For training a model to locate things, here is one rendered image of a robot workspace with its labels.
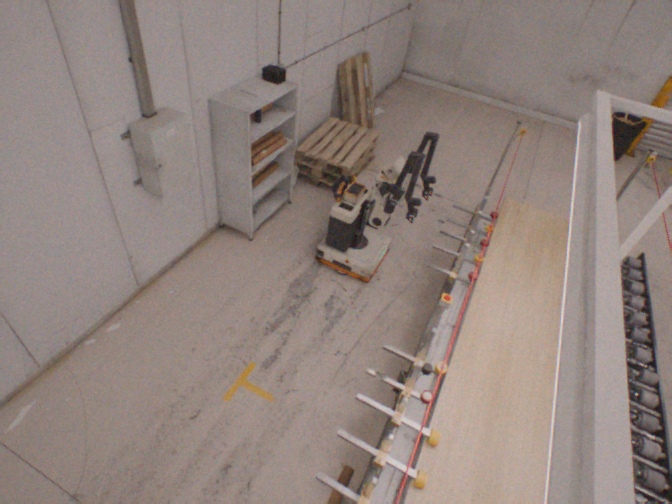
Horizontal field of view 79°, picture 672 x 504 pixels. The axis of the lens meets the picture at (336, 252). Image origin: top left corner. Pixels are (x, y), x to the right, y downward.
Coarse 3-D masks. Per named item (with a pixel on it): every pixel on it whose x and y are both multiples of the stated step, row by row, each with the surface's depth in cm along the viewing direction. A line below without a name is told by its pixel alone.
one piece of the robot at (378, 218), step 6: (378, 174) 372; (378, 180) 371; (384, 180) 368; (396, 180) 380; (378, 198) 391; (378, 204) 394; (384, 204) 394; (378, 210) 394; (372, 216) 402; (378, 216) 398; (384, 216) 398; (372, 222) 406; (378, 222) 402; (384, 222) 399; (378, 228) 407
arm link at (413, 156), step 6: (408, 156) 330; (414, 156) 328; (420, 156) 326; (408, 162) 335; (408, 168) 338; (402, 174) 344; (402, 180) 347; (396, 186) 351; (390, 192) 357; (396, 192) 354
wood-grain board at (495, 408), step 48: (528, 240) 383; (480, 288) 329; (528, 288) 336; (480, 336) 293; (528, 336) 299; (480, 384) 264; (528, 384) 269; (480, 432) 241; (528, 432) 245; (432, 480) 218; (480, 480) 221; (528, 480) 224
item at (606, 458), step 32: (608, 96) 233; (608, 128) 198; (608, 160) 173; (608, 192) 153; (608, 224) 137; (640, 224) 268; (608, 256) 124; (608, 288) 114; (608, 320) 105; (608, 352) 97; (608, 384) 90; (608, 416) 85; (608, 448) 80; (608, 480) 75
